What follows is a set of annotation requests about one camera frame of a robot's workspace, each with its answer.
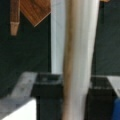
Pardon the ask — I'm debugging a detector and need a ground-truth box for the white notebook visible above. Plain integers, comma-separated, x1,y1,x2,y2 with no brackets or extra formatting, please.
62,0,99,120

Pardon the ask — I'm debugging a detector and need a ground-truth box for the black box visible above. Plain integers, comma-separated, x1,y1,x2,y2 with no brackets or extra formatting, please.
31,73,117,120

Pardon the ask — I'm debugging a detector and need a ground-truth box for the wooden bookshelf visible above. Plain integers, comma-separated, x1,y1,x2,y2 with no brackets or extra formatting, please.
10,0,51,36

